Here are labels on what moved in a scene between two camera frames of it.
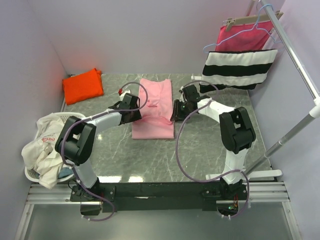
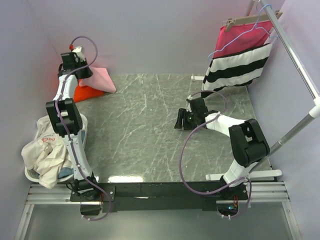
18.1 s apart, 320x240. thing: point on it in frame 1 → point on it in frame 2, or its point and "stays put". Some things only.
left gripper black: (136, 116) → (89, 72)
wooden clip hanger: (263, 18) stays put
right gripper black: (177, 115) → (183, 114)
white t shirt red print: (41, 155) stays put
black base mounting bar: (117, 196) stays put
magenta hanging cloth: (243, 36) stays put
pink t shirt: (155, 121) → (100, 80)
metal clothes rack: (315, 109) stays put
